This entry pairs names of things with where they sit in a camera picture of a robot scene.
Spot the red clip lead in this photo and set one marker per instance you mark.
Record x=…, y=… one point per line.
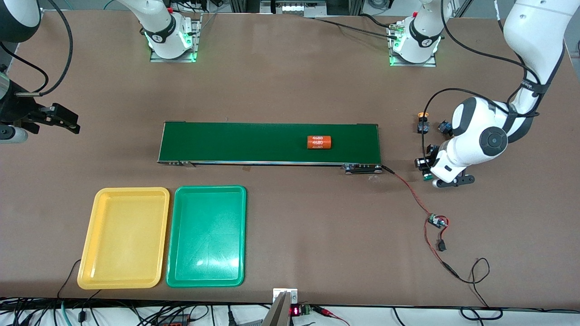
x=328, y=312

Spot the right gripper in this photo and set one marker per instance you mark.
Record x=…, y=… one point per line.
x=18, y=110

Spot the red digit display module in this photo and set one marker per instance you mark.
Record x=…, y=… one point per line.
x=295, y=311

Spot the yellow push button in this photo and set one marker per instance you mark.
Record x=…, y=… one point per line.
x=422, y=127
x=445, y=127

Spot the black inline switch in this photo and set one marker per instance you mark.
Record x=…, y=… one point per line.
x=441, y=246

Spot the orange 4680 battery cylinder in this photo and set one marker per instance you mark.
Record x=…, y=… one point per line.
x=319, y=142

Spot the small black circuit board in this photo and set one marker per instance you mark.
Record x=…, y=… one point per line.
x=437, y=221

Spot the green flat head push button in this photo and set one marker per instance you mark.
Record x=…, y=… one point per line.
x=432, y=148

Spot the green conveyor belt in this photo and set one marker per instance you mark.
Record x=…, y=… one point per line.
x=204, y=145

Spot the yellow plastic tray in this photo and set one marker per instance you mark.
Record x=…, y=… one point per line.
x=122, y=240

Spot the silver control box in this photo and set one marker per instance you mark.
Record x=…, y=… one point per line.
x=294, y=7

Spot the grey metal camera stand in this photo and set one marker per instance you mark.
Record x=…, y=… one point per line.
x=277, y=314

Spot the green mushroom head push button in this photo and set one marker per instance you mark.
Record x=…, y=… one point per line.
x=422, y=164

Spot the red and black power strip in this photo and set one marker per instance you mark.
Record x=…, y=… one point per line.
x=176, y=322

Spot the green plastic tray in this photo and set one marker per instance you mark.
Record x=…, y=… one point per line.
x=206, y=253

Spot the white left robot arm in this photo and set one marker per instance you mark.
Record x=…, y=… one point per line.
x=469, y=136

